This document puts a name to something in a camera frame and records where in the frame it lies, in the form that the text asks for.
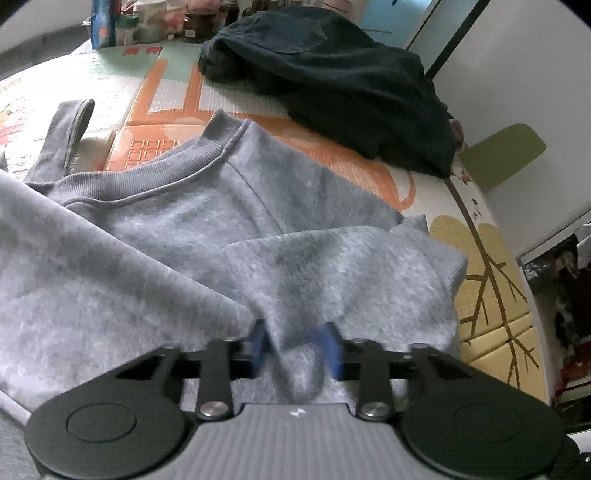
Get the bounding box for blue carton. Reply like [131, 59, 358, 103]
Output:
[91, 0, 115, 49]

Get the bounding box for printed foam play mat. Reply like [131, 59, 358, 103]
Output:
[0, 41, 552, 407]

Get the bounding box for dark clutter pile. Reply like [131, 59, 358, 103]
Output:
[522, 235, 591, 411]

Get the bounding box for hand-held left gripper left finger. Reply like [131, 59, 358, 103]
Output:
[115, 320, 267, 422]

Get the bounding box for grey sweatshirt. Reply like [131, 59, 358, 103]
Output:
[0, 98, 468, 480]

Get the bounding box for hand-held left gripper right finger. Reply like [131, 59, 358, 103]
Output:
[318, 322, 476, 422]

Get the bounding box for dark jeans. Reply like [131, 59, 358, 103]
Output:
[198, 7, 456, 178]

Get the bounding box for row of jars and bottles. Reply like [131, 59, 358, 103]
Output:
[85, 0, 243, 49]

